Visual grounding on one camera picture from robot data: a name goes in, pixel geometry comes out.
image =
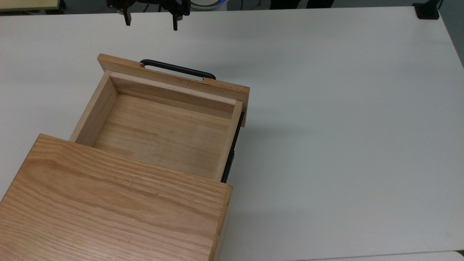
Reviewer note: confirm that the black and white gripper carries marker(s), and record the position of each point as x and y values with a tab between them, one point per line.
152	4

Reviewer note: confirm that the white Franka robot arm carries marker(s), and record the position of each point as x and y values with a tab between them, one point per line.
207	3

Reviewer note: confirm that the wooden drawer cabinet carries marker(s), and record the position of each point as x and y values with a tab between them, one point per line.
108	206

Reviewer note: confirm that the light wooden table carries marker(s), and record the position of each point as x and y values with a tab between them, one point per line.
27	3

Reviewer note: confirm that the black drawer slide rail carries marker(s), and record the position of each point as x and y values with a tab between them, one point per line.
232	152

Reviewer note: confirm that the black table clamp mount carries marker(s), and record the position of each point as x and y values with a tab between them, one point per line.
427	11

